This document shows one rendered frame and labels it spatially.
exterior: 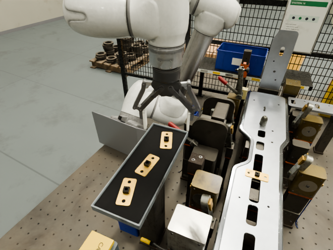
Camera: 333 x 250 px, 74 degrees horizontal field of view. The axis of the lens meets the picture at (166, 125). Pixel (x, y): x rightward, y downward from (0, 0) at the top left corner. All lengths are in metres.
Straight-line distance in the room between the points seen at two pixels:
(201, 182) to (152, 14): 0.51
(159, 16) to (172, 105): 0.79
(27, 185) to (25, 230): 1.21
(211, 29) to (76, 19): 0.65
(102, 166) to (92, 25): 0.92
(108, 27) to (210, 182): 0.53
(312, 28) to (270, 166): 1.00
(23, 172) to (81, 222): 1.49
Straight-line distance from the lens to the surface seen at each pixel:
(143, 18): 0.52
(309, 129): 1.25
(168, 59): 0.55
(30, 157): 2.68
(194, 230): 0.62
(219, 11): 1.06
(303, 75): 1.72
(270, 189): 0.90
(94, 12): 0.55
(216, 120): 0.83
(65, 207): 1.23
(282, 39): 1.41
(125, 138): 1.27
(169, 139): 0.75
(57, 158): 2.53
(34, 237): 1.20
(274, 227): 0.82
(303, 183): 0.98
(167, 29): 0.52
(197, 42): 1.11
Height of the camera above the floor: 1.67
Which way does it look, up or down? 38 degrees down
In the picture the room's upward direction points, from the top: straight up
